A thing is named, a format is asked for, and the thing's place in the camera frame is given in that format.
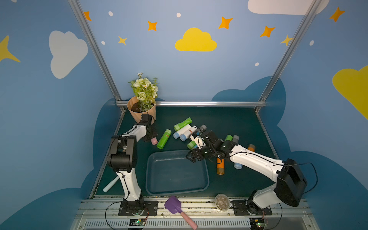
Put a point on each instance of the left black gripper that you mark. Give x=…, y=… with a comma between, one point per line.
x=149, y=131

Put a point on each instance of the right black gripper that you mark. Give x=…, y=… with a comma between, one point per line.
x=198, y=154

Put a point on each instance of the pink trash bag roll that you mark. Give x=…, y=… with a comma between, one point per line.
x=154, y=141

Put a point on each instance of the green trash bag roll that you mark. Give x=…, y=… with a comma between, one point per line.
x=163, y=140

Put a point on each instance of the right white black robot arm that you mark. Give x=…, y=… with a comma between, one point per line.
x=289, y=183

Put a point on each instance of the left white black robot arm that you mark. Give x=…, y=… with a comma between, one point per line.
x=123, y=155

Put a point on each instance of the orange trash bag roll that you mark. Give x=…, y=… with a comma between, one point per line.
x=251, y=147
x=220, y=166

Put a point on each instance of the dark grey trash bag roll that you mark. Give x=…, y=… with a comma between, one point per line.
x=202, y=128

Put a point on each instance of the white blue trash bag roll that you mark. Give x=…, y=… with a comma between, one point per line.
x=181, y=131

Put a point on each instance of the teal plastic storage box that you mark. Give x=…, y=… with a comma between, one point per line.
x=171, y=173

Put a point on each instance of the grey roll on right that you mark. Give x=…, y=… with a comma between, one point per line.
x=235, y=139

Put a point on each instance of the white roll blue end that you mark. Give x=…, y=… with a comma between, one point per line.
x=238, y=166

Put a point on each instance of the beige flower pot with plant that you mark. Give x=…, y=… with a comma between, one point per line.
x=144, y=100

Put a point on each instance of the round clear lid dish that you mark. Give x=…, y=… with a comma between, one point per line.
x=222, y=202

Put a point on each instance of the light blue toy shovel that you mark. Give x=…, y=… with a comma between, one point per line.
x=111, y=184

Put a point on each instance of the left circuit board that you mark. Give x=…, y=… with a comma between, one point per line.
x=137, y=222

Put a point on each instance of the circuit board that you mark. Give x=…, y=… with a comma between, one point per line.
x=257, y=224
x=137, y=222

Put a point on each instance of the right circuit board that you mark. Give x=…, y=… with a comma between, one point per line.
x=257, y=224

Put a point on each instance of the aluminium frame rail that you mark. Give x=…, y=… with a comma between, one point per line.
x=210, y=104

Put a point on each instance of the purple toy shovel pink handle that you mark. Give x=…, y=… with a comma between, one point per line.
x=174, y=206

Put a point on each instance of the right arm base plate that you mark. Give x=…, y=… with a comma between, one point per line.
x=242, y=208

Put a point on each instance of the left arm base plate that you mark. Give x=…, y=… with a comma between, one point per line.
x=138, y=208

